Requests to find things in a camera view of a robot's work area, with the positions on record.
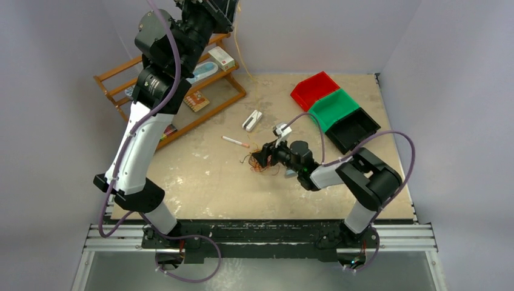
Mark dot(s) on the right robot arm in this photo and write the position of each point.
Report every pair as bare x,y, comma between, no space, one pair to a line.
369,179

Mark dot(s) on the coloured marker set pack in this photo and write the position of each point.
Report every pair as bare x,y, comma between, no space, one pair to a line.
169,130

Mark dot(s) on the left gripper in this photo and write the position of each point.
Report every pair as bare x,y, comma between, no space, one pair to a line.
220,12

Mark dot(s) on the white stapler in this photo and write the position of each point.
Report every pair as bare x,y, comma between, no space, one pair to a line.
250,123

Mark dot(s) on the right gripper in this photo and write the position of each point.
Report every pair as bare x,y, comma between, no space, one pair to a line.
268,150

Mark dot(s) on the black plastic bin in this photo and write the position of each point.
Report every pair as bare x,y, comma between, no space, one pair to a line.
352,129

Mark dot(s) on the green plastic bin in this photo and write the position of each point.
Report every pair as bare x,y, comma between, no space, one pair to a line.
332,108

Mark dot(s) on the white red box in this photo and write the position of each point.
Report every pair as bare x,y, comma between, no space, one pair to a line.
219,56

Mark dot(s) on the red plastic bin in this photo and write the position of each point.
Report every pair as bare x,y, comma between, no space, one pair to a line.
312,89

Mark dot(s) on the white blue staple remover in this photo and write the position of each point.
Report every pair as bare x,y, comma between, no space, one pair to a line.
289,173

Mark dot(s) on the wooden shelf rack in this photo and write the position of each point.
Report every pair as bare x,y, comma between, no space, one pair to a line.
186,120

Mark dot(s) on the aluminium frame rail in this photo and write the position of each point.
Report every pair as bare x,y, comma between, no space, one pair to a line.
393,238

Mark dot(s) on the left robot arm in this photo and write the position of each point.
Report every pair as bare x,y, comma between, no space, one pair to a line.
171,49

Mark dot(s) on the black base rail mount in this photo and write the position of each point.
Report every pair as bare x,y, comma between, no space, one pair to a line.
194,240

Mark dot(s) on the blue white oval package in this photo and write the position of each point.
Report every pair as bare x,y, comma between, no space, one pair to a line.
203,71

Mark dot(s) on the orange snack packet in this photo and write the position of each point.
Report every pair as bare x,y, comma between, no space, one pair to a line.
196,101

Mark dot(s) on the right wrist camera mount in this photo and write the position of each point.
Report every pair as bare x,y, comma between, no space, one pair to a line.
282,131

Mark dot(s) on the white marker with orange cap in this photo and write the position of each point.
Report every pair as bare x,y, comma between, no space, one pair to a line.
234,141

